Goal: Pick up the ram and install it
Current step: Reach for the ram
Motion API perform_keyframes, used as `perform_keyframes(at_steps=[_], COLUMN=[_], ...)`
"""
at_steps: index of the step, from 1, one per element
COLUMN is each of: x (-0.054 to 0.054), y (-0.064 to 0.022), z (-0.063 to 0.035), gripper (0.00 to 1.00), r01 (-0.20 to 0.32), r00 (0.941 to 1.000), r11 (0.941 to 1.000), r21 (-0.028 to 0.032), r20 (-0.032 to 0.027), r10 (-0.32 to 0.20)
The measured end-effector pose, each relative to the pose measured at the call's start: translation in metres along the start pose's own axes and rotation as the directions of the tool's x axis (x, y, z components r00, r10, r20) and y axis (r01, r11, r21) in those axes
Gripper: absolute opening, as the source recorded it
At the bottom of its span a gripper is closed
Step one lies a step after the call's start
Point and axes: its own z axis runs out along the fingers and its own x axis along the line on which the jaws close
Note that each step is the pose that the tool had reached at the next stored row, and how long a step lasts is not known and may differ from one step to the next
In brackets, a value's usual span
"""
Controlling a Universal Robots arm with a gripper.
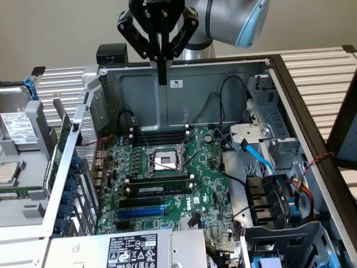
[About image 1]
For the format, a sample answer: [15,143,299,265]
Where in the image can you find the silver CPU chip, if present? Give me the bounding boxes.
[0,161,22,187]

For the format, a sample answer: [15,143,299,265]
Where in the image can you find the black RAM slot white latches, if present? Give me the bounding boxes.
[128,131,191,142]
[124,183,195,200]
[124,173,195,187]
[128,125,191,135]

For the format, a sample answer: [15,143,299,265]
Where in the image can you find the coloured power wire bundle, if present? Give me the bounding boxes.
[288,177,316,214]

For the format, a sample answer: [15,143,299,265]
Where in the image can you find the green Dell motherboard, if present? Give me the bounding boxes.
[96,127,237,238]

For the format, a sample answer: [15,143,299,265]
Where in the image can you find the braided power cable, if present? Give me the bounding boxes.
[205,242,224,265]

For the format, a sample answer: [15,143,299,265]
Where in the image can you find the silver power supply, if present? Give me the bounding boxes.
[41,226,209,268]

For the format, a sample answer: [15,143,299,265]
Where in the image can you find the thin black wire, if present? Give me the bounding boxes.
[116,108,138,132]
[191,91,224,126]
[218,75,249,128]

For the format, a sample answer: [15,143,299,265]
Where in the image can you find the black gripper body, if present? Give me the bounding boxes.
[128,0,186,37]

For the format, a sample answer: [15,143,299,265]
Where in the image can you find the short black expansion slot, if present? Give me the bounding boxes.
[114,221,132,232]

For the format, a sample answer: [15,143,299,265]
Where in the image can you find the grey drive cage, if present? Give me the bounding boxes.
[240,221,345,268]

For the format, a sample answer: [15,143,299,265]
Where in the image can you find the green graphics card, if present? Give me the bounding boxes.
[46,93,74,196]

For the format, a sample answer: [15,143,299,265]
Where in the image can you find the dark framed panel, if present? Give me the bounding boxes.
[325,75,357,171]

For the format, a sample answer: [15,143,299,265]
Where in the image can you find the green RAM stick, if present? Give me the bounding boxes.
[128,178,188,195]
[0,189,45,200]

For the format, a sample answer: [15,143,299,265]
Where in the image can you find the red black twisted wire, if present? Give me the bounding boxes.
[74,133,115,148]
[302,151,336,177]

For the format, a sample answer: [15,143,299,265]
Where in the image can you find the open grey PC case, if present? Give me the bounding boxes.
[40,54,357,268]

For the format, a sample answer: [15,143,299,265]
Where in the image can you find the thick black wire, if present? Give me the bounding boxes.
[209,130,249,188]

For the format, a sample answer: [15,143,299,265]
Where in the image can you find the silver disk bay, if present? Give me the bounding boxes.
[230,74,306,179]

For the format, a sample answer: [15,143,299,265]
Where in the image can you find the blue expansion slot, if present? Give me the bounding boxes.
[116,205,165,221]

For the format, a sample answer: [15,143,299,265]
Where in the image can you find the grey parts rack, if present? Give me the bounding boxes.
[0,99,74,224]

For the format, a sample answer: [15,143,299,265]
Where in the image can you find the silver chipset heatsink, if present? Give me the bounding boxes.
[178,216,204,232]

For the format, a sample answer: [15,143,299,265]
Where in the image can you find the silver hard disk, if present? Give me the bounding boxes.
[0,85,40,153]

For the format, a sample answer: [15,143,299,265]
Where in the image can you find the long black expansion slot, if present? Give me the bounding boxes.
[118,196,162,209]

